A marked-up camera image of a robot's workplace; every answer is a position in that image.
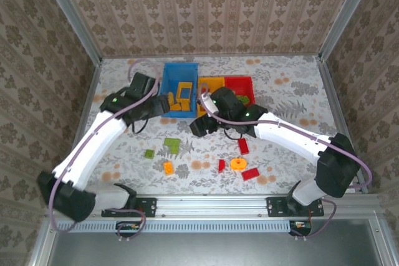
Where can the floral tablecloth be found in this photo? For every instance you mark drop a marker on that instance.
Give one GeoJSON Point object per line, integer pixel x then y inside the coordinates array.
{"type": "Point", "coordinates": [280, 91]}

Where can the small green lego brick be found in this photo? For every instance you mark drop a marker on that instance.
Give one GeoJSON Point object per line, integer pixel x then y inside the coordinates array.
{"type": "Point", "coordinates": [149, 153]}

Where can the red plastic bin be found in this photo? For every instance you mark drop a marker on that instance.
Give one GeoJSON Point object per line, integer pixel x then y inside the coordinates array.
{"type": "Point", "coordinates": [238, 83]}

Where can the right black mount plate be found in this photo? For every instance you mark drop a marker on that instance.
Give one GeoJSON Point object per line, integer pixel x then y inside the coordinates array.
{"type": "Point", "coordinates": [277, 207]}

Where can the yellow lego brick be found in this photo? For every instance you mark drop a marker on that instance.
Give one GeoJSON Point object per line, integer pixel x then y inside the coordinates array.
{"type": "Point", "coordinates": [171, 97]}
{"type": "Point", "coordinates": [184, 105]}
{"type": "Point", "coordinates": [174, 107]}

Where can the red long lego brick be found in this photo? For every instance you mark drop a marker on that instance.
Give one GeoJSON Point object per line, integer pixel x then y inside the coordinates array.
{"type": "Point", "coordinates": [243, 146]}
{"type": "Point", "coordinates": [251, 173]}

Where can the aluminium corner post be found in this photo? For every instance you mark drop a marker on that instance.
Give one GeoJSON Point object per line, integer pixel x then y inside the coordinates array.
{"type": "Point", "coordinates": [70, 13]}
{"type": "Point", "coordinates": [346, 13]}

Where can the yellow round flame-print lego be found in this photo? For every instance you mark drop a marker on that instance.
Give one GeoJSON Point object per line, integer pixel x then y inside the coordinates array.
{"type": "Point", "coordinates": [234, 164]}

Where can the green L-shaped lego piece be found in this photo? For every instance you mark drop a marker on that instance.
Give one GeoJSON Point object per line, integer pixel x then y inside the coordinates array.
{"type": "Point", "coordinates": [171, 142]}

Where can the grey metal panel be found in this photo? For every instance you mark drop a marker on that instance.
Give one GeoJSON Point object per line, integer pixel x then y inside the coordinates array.
{"type": "Point", "coordinates": [187, 250]}

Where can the left black mount plate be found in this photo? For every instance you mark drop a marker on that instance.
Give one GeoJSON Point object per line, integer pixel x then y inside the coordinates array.
{"type": "Point", "coordinates": [146, 207]}

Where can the black mount plate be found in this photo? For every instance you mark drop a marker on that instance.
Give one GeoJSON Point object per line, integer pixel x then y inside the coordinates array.
{"type": "Point", "coordinates": [277, 207]}
{"type": "Point", "coordinates": [146, 207]}

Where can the aluminium side rail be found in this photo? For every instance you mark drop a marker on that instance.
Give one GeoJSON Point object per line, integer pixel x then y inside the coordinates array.
{"type": "Point", "coordinates": [338, 107]}
{"type": "Point", "coordinates": [80, 129]}

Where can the red sloped lego brick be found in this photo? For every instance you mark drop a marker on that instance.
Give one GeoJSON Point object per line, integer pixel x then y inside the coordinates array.
{"type": "Point", "coordinates": [221, 166]}

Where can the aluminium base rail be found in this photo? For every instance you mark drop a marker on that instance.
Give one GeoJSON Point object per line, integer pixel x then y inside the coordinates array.
{"type": "Point", "coordinates": [212, 207]}

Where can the yellow plastic bin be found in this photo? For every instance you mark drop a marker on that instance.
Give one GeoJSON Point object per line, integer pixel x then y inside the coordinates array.
{"type": "Point", "coordinates": [215, 81]}

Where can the blue plastic bin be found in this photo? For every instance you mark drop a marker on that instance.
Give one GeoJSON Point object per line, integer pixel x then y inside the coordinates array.
{"type": "Point", "coordinates": [180, 71]}

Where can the small orange lego brick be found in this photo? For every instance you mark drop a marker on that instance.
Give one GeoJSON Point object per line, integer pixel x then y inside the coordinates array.
{"type": "Point", "coordinates": [168, 168]}

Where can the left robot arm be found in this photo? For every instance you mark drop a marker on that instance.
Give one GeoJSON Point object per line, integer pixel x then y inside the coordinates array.
{"type": "Point", "coordinates": [90, 147]}

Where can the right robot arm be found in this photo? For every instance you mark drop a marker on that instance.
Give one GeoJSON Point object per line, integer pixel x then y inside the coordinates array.
{"type": "Point", "coordinates": [290, 136]}

